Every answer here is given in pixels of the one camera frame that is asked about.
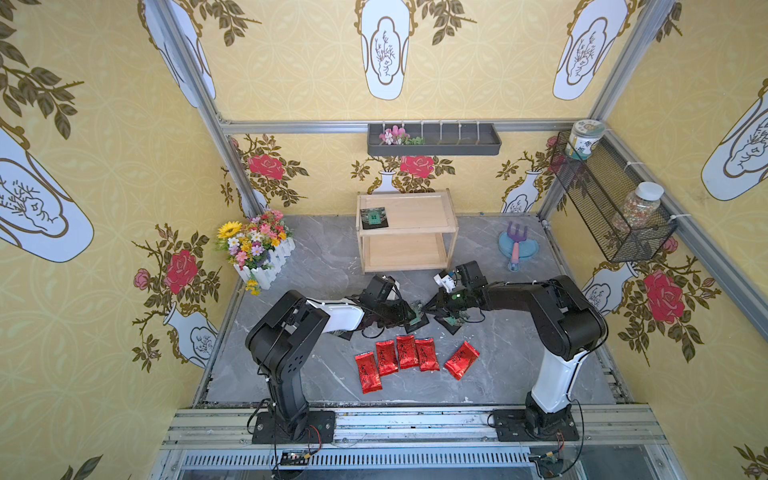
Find black wire wall basket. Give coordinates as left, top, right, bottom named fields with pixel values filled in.
left=551, top=131, right=678, bottom=263

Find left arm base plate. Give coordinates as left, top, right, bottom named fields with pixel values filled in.
left=247, top=410, right=336, bottom=445

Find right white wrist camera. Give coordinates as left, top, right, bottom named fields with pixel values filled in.
left=433, top=270, right=457, bottom=293

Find red tea bag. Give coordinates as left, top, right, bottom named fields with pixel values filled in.
left=396, top=335, right=419, bottom=370
left=355, top=352, right=383, bottom=394
left=415, top=338, right=440, bottom=372
left=376, top=340, right=399, bottom=376
left=444, top=341, right=480, bottom=381

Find patterned tin jar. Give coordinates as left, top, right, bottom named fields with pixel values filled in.
left=564, top=119, right=606, bottom=160

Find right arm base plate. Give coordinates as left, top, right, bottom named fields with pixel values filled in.
left=487, top=407, right=581, bottom=442

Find glass jar white lid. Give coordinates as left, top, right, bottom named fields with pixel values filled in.
left=611, top=182, right=665, bottom=233

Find aluminium rail frame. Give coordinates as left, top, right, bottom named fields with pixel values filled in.
left=150, top=404, right=684, bottom=479

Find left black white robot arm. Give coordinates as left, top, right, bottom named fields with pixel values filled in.
left=245, top=275, right=417, bottom=444

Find grey wall tray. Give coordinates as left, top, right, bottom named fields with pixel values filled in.
left=367, top=121, right=502, bottom=157

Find green tea bag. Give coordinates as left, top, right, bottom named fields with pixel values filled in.
left=434, top=316, right=466, bottom=335
left=334, top=330, right=354, bottom=341
left=360, top=207, right=389, bottom=230
left=405, top=301, right=429, bottom=334

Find flower bouquet white fence pot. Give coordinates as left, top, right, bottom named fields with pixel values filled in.
left=216, top=210, right=296, bottom=296

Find wooden two-tier shelf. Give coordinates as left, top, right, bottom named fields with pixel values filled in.
left=356, top=190, right=459, bottom=273

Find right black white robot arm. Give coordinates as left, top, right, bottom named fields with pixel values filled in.
left=423, top=261, right=608, bottom=441

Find blue dustpan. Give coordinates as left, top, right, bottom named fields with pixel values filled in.
left=498, top=231, right=539, bottom=260

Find pink flowers in tray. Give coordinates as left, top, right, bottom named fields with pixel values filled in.
left=379, top=125, right=425, bottom=145

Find purple pink toy rake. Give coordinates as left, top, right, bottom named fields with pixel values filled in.
left=507, top=222, right=528, bottom=272

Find small circuit board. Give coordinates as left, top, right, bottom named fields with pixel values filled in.
left=280, top=450, right=312, bottom=468

